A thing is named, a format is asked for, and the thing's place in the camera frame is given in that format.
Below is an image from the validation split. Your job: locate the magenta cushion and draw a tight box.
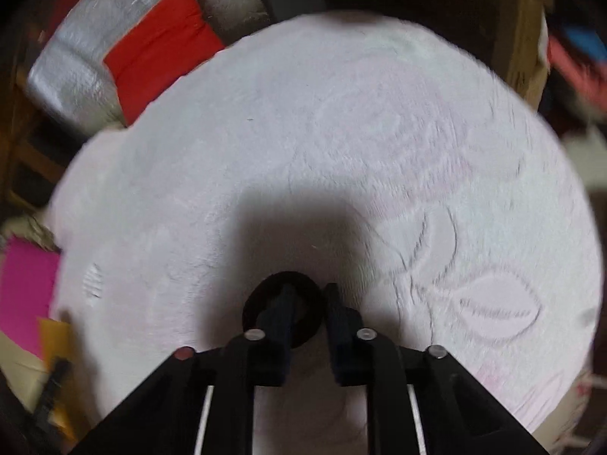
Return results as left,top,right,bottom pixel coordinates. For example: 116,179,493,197
0,237,61,358

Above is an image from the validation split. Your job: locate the red cushion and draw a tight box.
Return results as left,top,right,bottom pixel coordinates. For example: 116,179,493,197
103,0,224,126

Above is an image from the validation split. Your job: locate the orange cardboard tray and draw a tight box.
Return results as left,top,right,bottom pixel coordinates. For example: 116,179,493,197
38,318,91,445

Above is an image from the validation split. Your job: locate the black hair scrunchie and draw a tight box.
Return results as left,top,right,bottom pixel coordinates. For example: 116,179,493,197
242,271,326,349

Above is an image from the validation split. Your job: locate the silver insulation foil sheet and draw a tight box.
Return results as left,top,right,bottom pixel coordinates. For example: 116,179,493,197
25,0,270,137

